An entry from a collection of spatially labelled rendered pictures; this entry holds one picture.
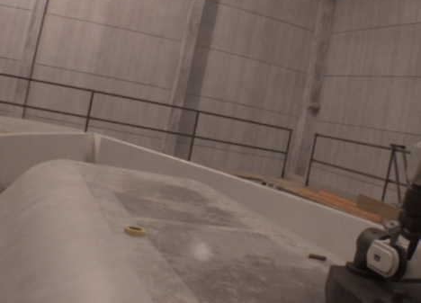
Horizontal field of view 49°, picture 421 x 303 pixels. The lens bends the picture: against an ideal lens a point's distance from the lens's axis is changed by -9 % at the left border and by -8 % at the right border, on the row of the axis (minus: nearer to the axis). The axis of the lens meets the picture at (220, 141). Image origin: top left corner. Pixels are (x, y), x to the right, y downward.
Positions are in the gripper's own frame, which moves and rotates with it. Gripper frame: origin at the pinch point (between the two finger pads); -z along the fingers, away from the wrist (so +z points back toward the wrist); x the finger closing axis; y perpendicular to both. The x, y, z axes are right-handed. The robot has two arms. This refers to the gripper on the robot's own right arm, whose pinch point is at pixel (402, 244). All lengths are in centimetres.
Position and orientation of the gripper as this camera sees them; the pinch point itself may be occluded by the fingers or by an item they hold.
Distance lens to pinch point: 156.4
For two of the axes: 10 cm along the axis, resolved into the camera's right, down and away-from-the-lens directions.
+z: 2.3, -9.6, -1.8
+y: 9.6, 1.8, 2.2
